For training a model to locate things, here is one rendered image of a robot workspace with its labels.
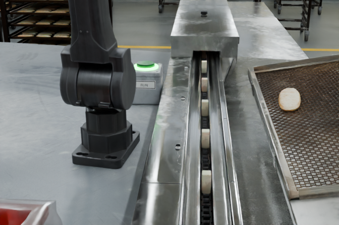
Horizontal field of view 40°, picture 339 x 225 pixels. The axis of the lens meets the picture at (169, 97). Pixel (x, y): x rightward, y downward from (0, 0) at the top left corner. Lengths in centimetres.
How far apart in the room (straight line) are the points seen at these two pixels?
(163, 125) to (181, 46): 45
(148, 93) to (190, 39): 27
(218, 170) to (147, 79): 36
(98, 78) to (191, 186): 22
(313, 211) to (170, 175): 21
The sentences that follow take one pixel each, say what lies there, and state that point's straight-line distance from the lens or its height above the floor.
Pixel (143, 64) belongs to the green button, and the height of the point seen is 91.
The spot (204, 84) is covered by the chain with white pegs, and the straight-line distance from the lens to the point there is 104.
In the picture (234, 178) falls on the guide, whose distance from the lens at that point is 66.
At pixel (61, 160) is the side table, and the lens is 81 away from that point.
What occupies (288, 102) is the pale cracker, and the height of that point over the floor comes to 91.
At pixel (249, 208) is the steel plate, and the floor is 82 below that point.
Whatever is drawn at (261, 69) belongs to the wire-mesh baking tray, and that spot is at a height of 90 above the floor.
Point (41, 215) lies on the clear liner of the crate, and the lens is 49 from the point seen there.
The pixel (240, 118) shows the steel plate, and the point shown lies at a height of 82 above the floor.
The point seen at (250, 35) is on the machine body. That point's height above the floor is 82.
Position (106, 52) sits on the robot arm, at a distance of 70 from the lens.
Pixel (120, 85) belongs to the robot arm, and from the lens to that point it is 70.
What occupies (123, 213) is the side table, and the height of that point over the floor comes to 82.
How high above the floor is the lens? 119
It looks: 20 degrees down
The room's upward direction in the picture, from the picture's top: straight up
